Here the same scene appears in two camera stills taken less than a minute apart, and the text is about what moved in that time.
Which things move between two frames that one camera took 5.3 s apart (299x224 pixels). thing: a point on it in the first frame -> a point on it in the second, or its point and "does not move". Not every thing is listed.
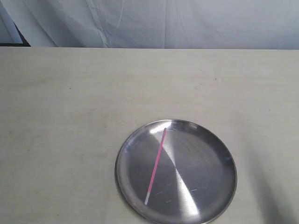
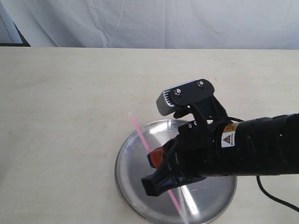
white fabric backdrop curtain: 153,24 does not move
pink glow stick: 155,166 -> 169,191
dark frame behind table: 25,44 does not move
